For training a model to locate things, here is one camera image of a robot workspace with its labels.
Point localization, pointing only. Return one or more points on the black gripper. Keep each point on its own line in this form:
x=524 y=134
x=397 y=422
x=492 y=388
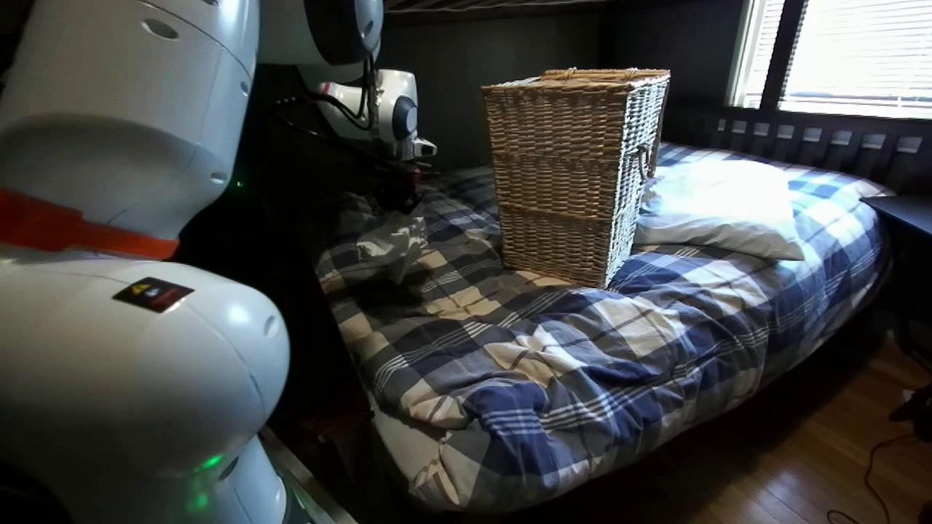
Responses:
x=410 y=176

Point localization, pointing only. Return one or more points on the white cloth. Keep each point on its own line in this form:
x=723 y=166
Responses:
x=414 y=236

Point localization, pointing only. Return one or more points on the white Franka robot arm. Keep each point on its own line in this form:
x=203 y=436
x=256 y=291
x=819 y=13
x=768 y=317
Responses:
x=119 y=368

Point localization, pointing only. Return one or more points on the wicker laundry basket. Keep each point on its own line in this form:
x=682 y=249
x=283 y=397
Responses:
x=569 y=176

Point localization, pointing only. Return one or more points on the blue plaid comforter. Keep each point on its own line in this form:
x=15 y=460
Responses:
x=585 y=358

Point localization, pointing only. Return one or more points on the black square sticker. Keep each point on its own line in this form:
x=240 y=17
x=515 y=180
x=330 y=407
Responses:
x=154 y=295

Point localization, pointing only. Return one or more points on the white pillow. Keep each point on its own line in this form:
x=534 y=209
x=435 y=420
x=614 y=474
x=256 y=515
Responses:
x=719 y=207

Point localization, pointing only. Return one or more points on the white window blind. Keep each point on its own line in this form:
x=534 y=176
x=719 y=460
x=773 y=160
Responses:
x=861 y=52
x=757 y=52

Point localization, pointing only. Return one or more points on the black metal rack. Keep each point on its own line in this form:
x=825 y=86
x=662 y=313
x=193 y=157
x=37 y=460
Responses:
x=825 y=145

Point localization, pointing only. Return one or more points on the dark nightstand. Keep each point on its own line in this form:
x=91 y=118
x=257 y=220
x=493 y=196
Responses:
x=907 y=291

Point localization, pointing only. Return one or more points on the dark window frame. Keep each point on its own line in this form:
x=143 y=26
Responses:
x=786 y=52

